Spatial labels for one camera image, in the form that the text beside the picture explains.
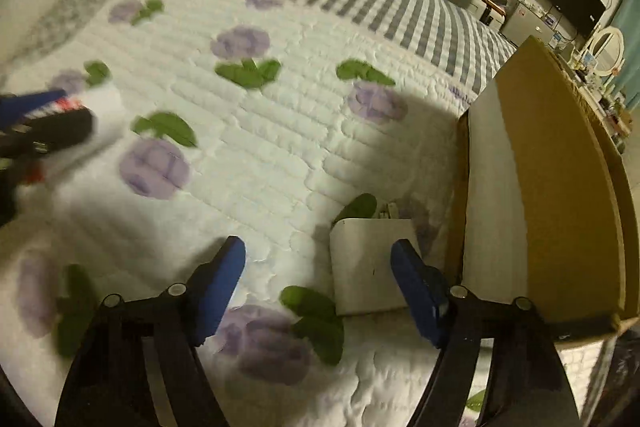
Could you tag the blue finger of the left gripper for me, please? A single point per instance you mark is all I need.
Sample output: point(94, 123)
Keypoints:
point(28, 141)
point(13, 108)

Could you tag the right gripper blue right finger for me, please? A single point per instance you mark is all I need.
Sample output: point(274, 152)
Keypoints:
point(527, 384)

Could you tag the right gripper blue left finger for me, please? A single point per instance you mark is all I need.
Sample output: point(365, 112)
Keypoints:
point(107, 384)

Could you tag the white bottle red cap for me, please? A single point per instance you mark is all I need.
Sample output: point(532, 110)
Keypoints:
point(105, 105)

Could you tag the white power adapter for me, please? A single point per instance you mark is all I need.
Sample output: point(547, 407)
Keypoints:
point(361, 241)

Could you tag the cardboard box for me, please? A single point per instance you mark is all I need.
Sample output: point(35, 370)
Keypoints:
point(542, 206)

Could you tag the white floral quilt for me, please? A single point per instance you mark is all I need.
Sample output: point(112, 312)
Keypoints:
point(260, 119)

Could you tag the white dressing table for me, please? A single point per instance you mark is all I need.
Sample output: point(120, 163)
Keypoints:
point(609, 109)

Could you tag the silver mini fridge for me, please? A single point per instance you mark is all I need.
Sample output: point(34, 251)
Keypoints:
point(524, 20)

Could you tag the white drawer cabinet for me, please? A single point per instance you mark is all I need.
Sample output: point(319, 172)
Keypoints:
point(486, 11)

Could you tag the white oval vanity mirror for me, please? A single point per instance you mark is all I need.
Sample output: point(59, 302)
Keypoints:
point(607, 47)

